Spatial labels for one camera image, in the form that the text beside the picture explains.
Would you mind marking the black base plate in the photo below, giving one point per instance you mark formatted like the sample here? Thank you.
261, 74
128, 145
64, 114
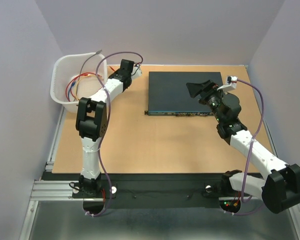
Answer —
231, 204

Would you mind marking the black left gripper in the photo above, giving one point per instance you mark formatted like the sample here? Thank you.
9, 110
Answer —
116, 73

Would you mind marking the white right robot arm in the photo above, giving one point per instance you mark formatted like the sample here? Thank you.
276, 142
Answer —
255, 155

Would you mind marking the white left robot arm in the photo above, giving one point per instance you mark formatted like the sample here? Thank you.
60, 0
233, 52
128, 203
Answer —
92, 119

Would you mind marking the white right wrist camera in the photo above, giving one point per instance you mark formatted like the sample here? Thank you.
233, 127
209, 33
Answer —
230, 85

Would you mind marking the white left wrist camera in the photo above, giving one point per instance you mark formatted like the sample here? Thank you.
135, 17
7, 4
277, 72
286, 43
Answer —
136, 73

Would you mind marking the aluminium frame rail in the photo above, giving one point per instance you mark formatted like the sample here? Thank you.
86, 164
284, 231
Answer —
52, 191

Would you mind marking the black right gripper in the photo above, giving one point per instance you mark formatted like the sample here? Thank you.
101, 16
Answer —
209, 88

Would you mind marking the dark blue network switch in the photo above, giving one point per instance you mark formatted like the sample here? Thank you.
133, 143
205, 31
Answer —
168, 94

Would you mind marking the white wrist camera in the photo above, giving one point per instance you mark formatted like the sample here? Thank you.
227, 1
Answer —
136, 73
230, 85

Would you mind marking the white plastic basket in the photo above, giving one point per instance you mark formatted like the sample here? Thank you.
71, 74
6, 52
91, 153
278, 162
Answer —
73, 77

